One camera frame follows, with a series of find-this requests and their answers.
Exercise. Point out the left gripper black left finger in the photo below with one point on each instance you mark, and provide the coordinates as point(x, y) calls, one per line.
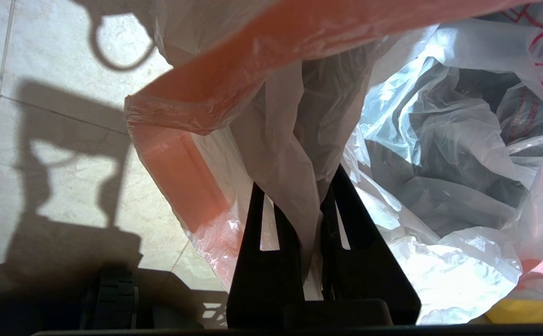
point(262, 280)

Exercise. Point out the yellow fabric bag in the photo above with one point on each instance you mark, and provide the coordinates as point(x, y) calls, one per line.
point(532, 312)

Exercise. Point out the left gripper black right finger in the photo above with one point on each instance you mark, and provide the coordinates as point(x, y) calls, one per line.
point(369, 275)

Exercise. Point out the white red-printed plastic bag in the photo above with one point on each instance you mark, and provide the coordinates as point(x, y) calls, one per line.
point(299, 116)

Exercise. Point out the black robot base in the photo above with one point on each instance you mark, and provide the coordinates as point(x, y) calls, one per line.
point(89, 298)

